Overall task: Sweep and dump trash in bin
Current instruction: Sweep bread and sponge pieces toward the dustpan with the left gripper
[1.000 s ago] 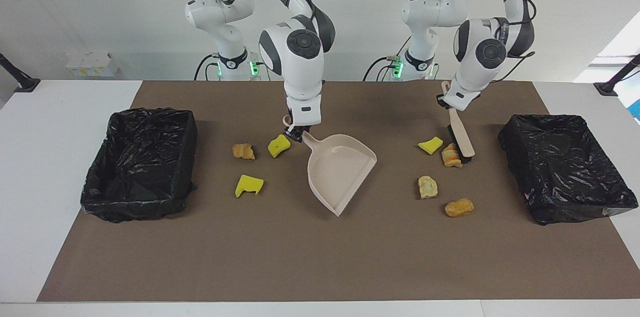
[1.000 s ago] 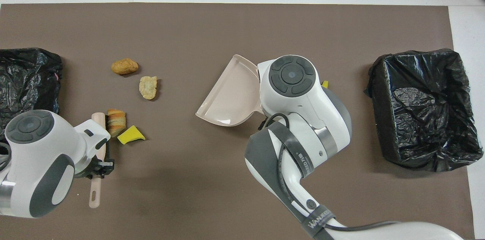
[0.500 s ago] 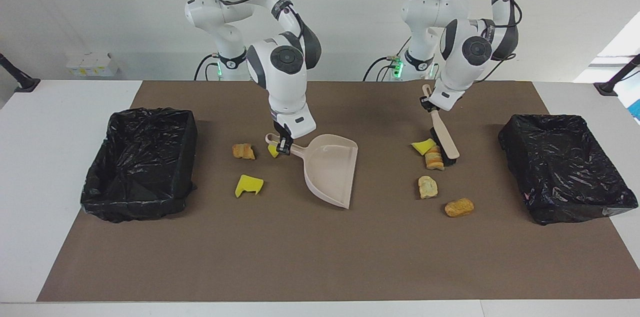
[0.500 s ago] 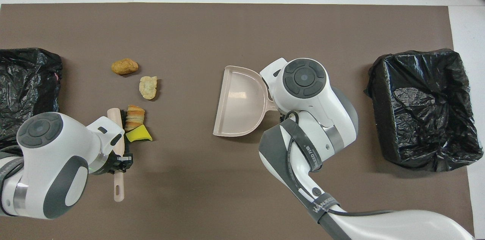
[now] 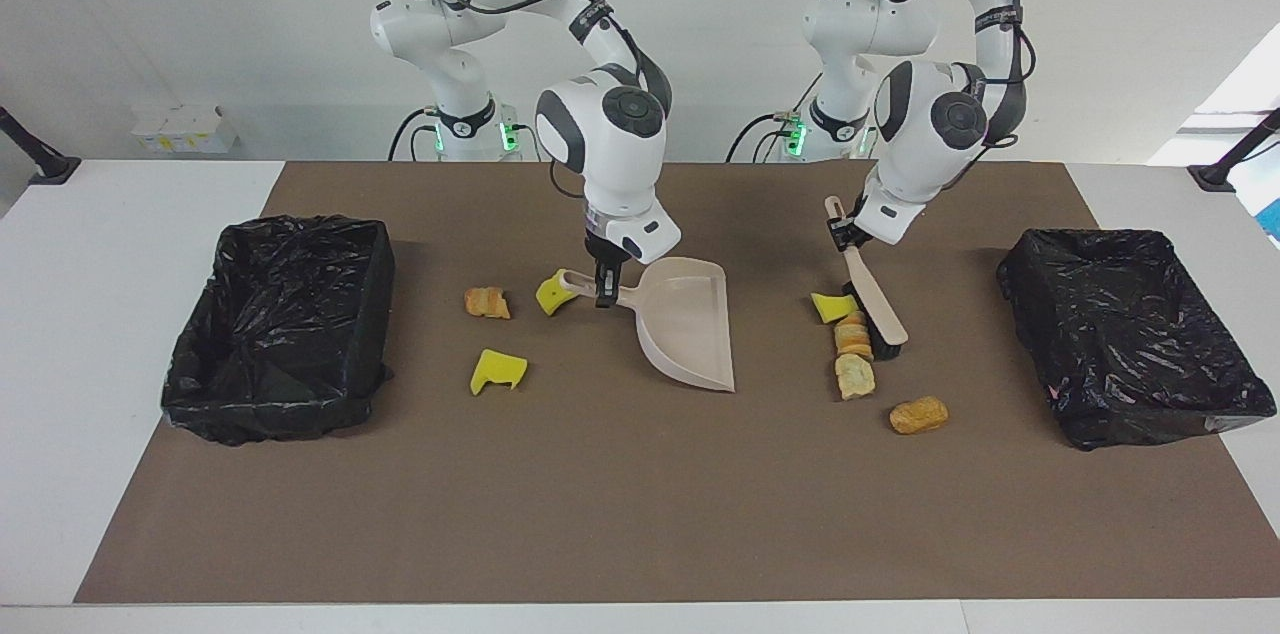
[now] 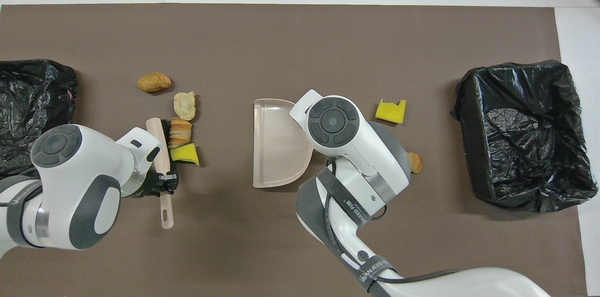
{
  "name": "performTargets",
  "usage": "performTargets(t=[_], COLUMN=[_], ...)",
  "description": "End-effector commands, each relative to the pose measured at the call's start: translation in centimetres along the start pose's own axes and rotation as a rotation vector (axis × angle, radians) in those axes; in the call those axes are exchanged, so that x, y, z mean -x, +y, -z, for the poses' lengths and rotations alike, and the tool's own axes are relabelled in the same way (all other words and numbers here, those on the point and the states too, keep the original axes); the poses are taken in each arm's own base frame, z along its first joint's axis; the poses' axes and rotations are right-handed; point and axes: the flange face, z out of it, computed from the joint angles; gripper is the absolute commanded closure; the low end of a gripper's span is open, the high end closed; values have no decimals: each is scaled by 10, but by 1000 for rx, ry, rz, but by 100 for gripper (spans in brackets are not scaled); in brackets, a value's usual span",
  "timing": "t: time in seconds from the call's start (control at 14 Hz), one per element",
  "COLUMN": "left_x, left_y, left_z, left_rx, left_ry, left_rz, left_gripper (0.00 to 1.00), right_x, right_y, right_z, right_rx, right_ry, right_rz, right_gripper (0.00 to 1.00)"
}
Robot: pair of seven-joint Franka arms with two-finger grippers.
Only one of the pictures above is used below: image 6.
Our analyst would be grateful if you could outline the black bag lined bin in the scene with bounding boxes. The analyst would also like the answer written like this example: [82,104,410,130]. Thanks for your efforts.
[450,59,599,213]

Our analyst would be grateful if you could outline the orange striped sponge piece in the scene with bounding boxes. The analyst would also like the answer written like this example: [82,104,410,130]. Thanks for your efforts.
[406,151,423,175]

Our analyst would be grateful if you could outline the yellow notched sponge piece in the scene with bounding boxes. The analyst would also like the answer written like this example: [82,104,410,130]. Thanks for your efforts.
[375,98,407,125]

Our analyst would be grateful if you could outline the brown table mat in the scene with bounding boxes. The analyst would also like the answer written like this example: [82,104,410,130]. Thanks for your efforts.
[0,3,587,297]

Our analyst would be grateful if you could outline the small olive bread piece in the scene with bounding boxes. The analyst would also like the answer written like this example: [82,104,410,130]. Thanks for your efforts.
[167,117,193,149]

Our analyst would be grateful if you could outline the yellow wedge sponge piece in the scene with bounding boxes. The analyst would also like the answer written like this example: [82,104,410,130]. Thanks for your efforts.
[169,143,200,167]

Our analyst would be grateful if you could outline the beige plastic dustpan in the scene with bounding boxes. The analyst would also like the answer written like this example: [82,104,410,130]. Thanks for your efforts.
[253,98,314,189]

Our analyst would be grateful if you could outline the pale cream foam lump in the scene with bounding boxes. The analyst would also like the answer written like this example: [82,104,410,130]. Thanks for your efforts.
[173,91,196,121]

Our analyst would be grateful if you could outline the beige hand brush black bristles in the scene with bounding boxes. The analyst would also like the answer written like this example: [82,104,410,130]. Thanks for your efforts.
[145,118,175,230]

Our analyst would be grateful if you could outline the brown potato shaped foam lump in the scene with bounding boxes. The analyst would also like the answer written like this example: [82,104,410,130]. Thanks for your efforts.
[137,72,172,93]

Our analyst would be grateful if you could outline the black bag bin pink mark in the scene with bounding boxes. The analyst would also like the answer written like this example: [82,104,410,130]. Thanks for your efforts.
[0,59,78,180]

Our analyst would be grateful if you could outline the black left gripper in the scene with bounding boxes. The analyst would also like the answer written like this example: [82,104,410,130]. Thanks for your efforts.
[127,171,180,199]

